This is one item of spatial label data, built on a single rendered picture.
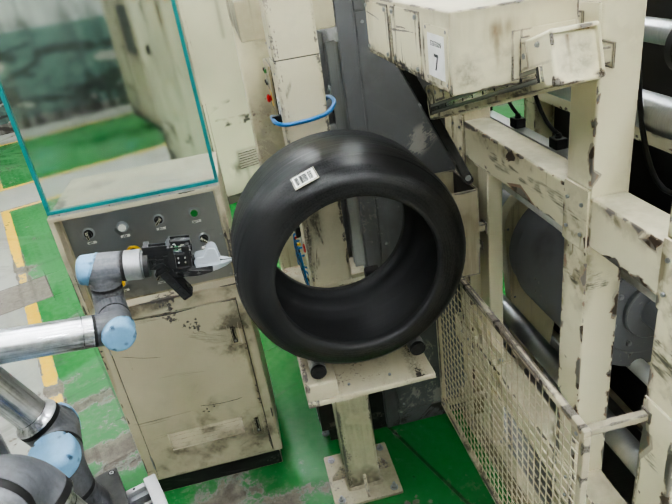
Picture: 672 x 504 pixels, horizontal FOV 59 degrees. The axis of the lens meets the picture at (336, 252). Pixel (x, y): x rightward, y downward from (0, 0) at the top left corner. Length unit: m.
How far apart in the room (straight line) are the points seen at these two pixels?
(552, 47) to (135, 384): 1.84
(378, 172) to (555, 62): 0.48
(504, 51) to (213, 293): 1.37
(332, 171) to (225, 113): 3.84
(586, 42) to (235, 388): 1.77
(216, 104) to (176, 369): 3.16
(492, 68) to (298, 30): 0.67
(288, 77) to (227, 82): 3.46
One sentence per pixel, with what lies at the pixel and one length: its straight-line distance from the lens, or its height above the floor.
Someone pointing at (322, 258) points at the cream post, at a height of 1.04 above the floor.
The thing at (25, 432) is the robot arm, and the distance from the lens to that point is 1.72.
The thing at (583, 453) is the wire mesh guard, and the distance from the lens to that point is 1.36.
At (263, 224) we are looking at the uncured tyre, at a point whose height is 1.37.
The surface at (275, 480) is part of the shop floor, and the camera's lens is 2.64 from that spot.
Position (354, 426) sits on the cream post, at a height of 0.33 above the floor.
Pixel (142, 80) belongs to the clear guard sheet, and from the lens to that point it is 1.95.
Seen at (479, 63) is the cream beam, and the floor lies 1.69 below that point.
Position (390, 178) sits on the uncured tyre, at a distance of 1.38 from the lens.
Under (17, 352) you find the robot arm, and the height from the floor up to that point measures 1.24.
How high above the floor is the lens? 1.91
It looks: 27 degrees down
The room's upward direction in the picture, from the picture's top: 9 degrees counter-clockwise
